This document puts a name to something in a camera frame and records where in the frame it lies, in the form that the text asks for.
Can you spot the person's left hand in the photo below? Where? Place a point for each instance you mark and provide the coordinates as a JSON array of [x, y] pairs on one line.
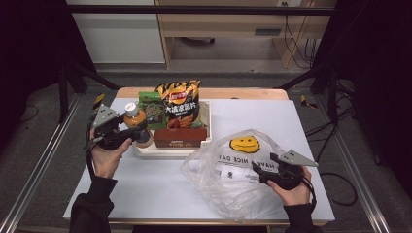
[[107, 161]]

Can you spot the green snack packet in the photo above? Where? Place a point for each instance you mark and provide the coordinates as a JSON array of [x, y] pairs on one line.
[[151, 110]]

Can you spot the yellow black chips bag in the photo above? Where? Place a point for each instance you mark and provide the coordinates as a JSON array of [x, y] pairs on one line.
[[179, 103]]

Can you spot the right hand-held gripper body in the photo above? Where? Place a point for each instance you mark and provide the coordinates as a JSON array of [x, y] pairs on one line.
[[288, 174]]

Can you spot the brown cardboard box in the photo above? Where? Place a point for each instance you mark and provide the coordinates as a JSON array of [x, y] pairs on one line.
[[179, 137]]

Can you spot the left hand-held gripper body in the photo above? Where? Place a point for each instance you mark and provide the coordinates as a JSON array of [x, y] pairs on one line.
[[107, 129]]

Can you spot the clear plastic bag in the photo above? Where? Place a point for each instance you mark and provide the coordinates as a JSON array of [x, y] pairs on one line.
[[226, 187]]

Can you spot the white plastic tray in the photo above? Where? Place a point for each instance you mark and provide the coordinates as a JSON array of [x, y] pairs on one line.
[[181, 151]]

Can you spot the black metal stand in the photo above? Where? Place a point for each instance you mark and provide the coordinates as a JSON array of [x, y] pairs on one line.
[[330, 90], [64, 93]]

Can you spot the person's right hand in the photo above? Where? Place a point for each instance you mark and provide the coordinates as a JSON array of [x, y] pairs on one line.
[[293, 195]]

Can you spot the orange drink bottle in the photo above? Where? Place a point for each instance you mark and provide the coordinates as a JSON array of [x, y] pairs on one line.
[[136, 118]]

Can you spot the dark curtain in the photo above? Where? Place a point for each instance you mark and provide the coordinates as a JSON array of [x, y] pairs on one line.
[[375, 64], [29, 48]]

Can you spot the yellow black tape piece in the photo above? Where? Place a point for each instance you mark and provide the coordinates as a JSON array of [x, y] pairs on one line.
[[307, 102], [98, 101]]

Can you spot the aluminium frame rail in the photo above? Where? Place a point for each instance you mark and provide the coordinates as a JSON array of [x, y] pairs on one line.
[[39, 161], [356, 155]]

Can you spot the white cabinet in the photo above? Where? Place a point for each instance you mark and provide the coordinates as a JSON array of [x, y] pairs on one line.
[[120, 35]]

